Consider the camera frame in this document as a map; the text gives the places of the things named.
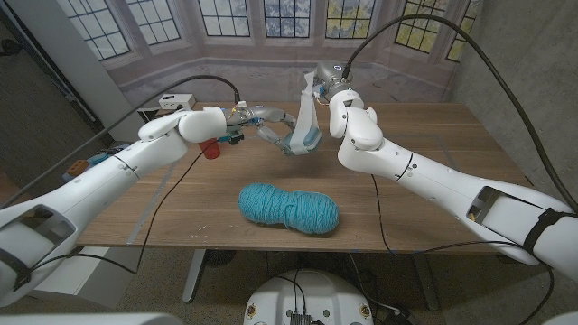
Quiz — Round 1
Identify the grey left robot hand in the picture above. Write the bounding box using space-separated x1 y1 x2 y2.
223 104 300 157

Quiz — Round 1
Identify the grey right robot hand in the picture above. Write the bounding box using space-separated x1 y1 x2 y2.
311 60 353 103

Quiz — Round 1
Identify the white bandage strip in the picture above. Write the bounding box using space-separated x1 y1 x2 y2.
288 70 322 157

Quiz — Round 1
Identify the teal ribbed case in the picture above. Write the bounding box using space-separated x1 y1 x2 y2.
282 125 324 157

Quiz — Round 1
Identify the teal yarn skein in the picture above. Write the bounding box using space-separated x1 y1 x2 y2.
237 181 340 236

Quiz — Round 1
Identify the red plastic cup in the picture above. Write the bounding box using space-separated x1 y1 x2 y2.
198 138 222 161

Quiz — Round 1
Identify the printed window backdrop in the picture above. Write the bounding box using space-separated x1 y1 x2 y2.
56 0 482 109

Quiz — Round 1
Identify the white power strip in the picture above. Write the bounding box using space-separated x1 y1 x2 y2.
157 93 197 112

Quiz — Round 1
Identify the black ribbed round object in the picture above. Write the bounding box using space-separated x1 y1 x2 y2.
205 249 238 268

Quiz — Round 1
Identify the grey table leg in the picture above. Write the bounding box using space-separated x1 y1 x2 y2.
182 249 207 303
413 253 440 311

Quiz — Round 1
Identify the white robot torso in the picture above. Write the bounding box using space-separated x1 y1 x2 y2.
243 269 375 325

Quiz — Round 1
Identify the orange block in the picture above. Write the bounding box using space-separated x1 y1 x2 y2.
66 159 90 178

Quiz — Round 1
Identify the white floor platform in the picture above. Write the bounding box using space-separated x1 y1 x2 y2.
26 246 144 311

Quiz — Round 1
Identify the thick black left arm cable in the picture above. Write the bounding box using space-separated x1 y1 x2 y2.
0 74 242 209

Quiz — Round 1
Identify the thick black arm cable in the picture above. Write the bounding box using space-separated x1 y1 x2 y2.
341 13 578 213
0 74 242 209

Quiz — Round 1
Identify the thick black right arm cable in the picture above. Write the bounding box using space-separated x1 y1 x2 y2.
341 13 578 213

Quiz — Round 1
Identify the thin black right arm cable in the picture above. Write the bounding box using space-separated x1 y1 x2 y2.
369 173 555 325

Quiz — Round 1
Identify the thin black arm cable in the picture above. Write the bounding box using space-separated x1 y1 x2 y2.
369 173 555 325
26 138 220 275

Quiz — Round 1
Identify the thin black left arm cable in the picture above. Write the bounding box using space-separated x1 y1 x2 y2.
26 138 220 275

